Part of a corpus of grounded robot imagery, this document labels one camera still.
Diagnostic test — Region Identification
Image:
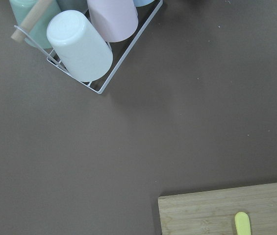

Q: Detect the bamboo cutting board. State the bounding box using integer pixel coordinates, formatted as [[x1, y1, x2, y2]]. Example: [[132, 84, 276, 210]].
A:
[[158, 183, 277, 235]]

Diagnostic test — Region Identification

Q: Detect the white plastic cup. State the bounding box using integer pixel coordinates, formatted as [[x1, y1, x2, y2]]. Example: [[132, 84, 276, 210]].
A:
[[47, 10, 113, 82]]

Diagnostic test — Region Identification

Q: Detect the yellow plastic knife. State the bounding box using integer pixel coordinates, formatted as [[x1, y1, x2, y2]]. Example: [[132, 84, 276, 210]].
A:
[[234, 211, 252, 235]]

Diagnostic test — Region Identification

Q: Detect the mint green plastic cup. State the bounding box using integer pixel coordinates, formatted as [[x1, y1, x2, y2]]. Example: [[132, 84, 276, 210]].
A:
[[9, 0, 61, 49]]

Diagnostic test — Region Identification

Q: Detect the pink plastic cup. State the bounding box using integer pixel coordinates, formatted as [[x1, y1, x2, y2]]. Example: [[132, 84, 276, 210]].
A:
[[87, 0, 138, 43]]

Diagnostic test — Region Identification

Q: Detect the white wire cup rack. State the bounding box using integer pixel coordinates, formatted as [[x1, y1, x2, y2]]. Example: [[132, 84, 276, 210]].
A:
[[11, 0, 163, 94]]

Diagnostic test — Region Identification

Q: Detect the light blue plastic cup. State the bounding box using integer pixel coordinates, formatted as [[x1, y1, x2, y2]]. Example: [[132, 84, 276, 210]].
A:
[[133, 0, 154, 7]]

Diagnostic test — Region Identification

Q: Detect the wooden rack handle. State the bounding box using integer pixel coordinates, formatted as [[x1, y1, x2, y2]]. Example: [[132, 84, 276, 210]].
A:
[[11, 0, 52, 43]]

